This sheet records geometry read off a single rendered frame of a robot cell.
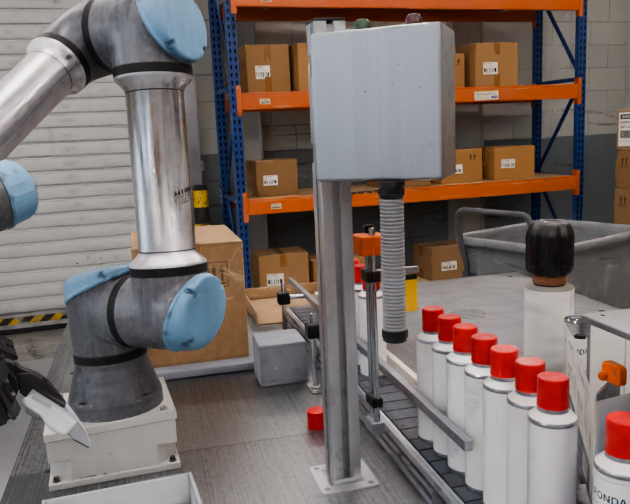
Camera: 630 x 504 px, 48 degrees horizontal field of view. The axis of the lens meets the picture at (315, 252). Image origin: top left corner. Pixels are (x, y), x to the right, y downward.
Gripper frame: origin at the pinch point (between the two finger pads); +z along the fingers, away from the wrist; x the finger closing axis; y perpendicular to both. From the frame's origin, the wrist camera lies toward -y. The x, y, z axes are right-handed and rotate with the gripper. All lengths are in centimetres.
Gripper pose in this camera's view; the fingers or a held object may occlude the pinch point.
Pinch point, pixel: (26, 472)
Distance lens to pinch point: 89.4
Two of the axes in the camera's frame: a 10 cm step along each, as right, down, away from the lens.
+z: 3.2, 9.2, 2.4
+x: 9.1, -3.7, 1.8
